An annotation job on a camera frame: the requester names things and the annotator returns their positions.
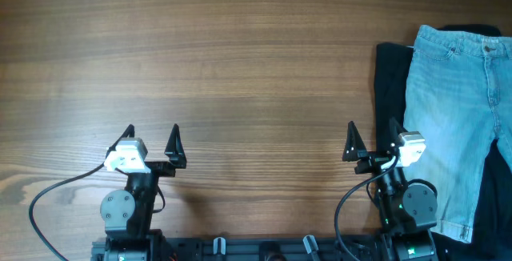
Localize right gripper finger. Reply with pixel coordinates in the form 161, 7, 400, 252
342, 121, 367, 162
389, 117, 406, 146

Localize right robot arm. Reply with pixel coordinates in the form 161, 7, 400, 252
334, 118, 438, 260

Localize black folded garment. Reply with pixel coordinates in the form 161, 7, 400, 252
374, 25, 511, 260

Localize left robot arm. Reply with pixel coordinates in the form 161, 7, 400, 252
90, 124, 187, 261

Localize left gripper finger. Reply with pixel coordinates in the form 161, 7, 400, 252
164, 124, 187, 164
107, 124, 135, 153

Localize left black cable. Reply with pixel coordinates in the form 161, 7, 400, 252
28, 162, 106, 261

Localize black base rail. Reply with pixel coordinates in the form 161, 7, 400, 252
90, 235, 385, 261

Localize right black cable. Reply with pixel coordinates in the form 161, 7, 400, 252
334, 155, 400, 261

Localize light blue denim shorts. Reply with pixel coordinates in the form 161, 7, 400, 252
403, 25, 511, 243

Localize black cable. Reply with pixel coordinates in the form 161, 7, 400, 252
28, 162, 106, 261
334, 155, 400, 261

